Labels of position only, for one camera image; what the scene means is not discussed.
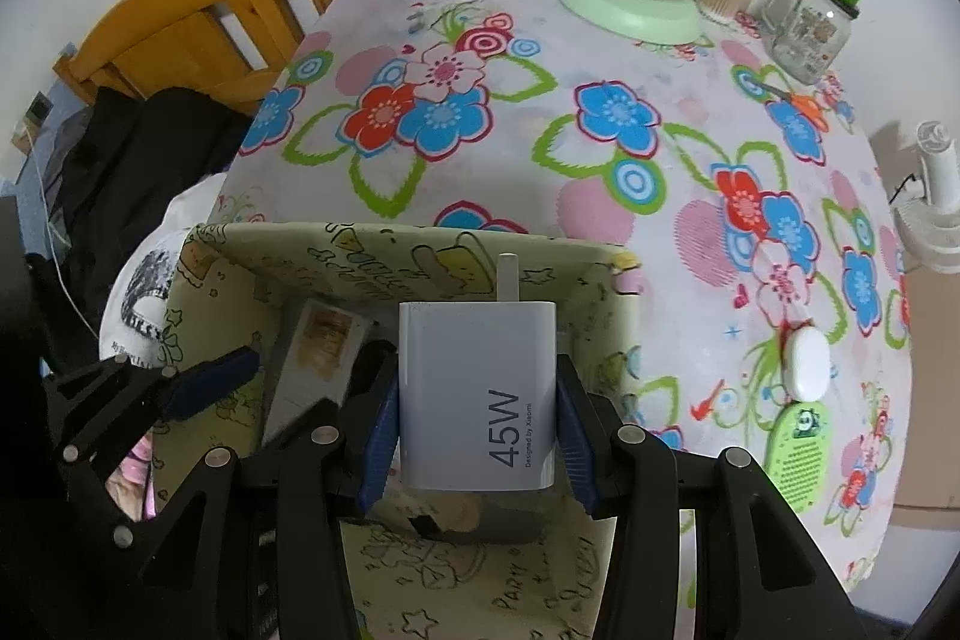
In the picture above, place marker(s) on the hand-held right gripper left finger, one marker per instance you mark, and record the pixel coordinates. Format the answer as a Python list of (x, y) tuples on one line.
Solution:
[(379, 437)]

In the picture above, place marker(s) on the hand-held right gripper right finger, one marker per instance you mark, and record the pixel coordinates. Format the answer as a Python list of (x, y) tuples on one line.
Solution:
[(574, 437)]

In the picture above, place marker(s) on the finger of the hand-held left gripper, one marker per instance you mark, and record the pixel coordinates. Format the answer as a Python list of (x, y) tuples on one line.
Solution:
[(210, 381)]

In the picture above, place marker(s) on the white power charger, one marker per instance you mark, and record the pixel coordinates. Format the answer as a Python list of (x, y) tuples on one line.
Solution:
[(465, 370)]

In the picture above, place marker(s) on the cartoon printed fabric storage box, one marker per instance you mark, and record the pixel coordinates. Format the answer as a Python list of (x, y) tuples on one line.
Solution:
[(420, 580)]

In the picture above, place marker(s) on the green rounded plastic gadget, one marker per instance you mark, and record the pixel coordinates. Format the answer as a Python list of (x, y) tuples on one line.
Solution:
[(799, 460)]

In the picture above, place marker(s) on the white oval earbud case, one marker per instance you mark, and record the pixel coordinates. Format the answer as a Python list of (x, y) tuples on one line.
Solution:
[(806, 362)]

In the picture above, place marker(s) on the white printed tote bag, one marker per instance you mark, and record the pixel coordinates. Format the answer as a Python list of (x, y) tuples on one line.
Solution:
[(142, 287)]

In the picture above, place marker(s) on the black clothing pile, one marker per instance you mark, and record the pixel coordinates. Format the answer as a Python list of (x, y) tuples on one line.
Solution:
[(120, 175)]

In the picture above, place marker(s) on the floral tablecloth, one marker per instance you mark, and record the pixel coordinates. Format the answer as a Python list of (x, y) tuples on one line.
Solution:
[(600, 190)]

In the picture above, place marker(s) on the beige wooden door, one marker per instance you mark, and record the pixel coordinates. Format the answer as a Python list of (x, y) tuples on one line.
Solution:
[(930, 460)]

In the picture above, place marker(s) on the white standing fan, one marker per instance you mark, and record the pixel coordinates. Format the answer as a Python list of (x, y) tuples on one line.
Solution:
[(930, 220)]

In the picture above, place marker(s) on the glass mug jar green lid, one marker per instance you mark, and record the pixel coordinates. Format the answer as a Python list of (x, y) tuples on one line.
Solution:
[(810, 33)]

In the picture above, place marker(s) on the wall socket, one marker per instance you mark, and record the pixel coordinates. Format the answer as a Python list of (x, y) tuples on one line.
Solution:
[(37, 105)]

